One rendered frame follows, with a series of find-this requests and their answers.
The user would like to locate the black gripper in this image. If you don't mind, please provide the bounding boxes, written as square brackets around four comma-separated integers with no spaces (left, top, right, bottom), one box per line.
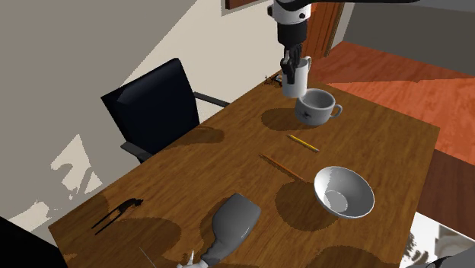
[276,21,309,85]

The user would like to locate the tall white mug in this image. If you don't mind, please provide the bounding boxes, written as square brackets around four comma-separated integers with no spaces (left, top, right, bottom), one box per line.
[281,55,313,99]

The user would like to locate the small dark brown object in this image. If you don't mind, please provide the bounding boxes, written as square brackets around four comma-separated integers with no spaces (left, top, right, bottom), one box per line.
[264,72,284,88]

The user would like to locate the brown wooden door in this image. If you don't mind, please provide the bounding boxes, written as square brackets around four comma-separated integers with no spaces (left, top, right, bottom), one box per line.
[301,0,346,61]

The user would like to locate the yellow pencil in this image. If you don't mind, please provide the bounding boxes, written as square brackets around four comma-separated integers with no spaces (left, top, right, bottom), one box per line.
[287,133,320,154]

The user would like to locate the brown pencil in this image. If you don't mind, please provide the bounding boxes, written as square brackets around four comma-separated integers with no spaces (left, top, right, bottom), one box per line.
[259,152,306,183]

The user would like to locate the wooden table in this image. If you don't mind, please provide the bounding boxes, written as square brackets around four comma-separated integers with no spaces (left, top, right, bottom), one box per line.
[48,70,442,268]

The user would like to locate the white bowl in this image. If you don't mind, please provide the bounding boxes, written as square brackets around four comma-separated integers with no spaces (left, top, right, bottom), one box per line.
[313,165,376,220]

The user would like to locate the black office chair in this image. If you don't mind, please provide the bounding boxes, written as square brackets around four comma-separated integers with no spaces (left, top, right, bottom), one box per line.
[100,57,231,164]

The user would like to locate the grey bottle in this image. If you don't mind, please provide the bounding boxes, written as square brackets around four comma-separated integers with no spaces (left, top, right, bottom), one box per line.
[200,193,262,268]

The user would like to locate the white spiky object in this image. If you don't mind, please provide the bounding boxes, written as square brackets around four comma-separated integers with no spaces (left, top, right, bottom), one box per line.
[175,250,209,268]

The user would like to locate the black tongs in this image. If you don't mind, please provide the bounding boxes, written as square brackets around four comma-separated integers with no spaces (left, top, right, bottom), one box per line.
[91,198,145,236]

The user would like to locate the wide grey cup with handle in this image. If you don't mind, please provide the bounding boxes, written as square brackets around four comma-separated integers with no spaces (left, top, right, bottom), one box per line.
[294,88,343,127]

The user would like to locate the brown wall picture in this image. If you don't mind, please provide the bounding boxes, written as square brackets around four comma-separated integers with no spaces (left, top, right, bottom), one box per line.
[221,0,276,17]

